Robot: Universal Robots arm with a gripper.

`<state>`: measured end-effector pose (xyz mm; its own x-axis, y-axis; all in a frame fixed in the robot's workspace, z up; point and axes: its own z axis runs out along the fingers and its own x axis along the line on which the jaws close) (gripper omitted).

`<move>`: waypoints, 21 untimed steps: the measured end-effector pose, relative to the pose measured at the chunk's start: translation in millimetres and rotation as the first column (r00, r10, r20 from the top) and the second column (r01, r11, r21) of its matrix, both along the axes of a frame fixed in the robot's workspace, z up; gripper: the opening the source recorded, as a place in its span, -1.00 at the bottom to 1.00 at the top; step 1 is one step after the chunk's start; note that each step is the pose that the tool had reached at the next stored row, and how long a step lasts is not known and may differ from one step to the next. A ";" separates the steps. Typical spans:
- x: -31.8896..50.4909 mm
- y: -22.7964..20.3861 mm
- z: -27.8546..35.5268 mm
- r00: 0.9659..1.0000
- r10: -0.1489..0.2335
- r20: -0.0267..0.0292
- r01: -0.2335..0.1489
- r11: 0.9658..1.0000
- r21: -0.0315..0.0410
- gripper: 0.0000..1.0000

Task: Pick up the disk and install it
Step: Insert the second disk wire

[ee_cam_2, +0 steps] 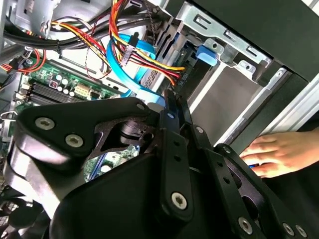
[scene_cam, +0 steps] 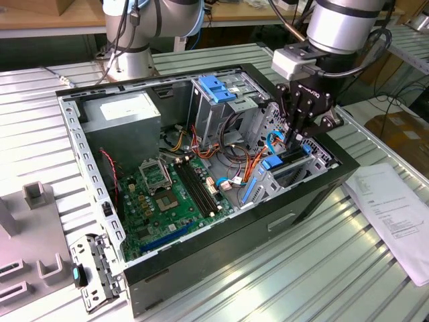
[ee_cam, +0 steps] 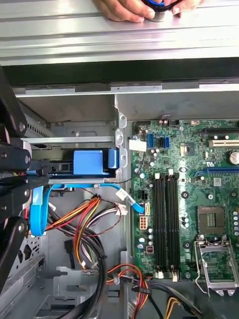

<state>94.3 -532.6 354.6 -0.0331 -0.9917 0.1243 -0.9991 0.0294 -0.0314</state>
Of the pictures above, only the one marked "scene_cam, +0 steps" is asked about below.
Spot printed white paper sheets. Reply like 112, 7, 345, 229
343, 163, 429, 288

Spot green motherboard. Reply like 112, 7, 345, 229
117, 156, 235, 262

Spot blue black retainer latch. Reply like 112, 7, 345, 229
71, 263, 88, 288

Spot orange power wire with plug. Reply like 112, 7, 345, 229
246, 132, 300, 185

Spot grey power supply unit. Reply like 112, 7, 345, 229
80, 91, 162, 174

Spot red black twisted wire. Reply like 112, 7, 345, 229
99, 150, 119, 202

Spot metal optical drive cage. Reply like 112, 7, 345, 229
187, 68, 269, 148

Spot brown cardboard box on floor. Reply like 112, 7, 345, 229
363, 112, 429, 168

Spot metal expansion card retainer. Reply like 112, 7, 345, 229
68, 233, 127, 315

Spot CPU socket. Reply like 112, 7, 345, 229
154, 189, 184, 214

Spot yellow black power wires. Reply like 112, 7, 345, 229
160, 125, 189, 152

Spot blue plastic drive latch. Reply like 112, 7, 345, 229
198, 76, 237, 105

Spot wooden desk with white frame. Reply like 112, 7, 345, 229
0, 0, 406, 64

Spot metal socket cover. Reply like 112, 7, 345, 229
138, 159, 174, 193

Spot grey part rack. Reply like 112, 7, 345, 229
0, 182, 74, 308

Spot blue expansion slot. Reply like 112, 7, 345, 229
139, 219, 195, 254

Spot black RAM slot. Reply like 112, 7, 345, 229
181, 157, 221, 215
174, 160, 213, 219

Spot hard disk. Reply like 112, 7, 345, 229
241, 144, 312, 206

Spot black open PC case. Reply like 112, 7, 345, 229
55, 62, 361, 319

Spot blue wire with white label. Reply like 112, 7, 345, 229
215, 176, 243, 192

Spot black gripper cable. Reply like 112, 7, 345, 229
267, 0, 308, 44

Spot blue data wire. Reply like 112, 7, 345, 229
266, 131, 286, 157

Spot metal disk bay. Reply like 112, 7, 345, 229
239, 146, 338, 209

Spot metal slat side table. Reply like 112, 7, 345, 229
385, 25, 429, 76

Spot cable with metal plug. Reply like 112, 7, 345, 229
42, 65, 78, 89

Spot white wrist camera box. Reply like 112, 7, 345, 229
271, 46, 318, 81

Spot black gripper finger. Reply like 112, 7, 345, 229
294, 109, 345, 152
276, 83, 298, 151

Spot black orange wire bundle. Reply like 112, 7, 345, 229
190, 123, 257, 165

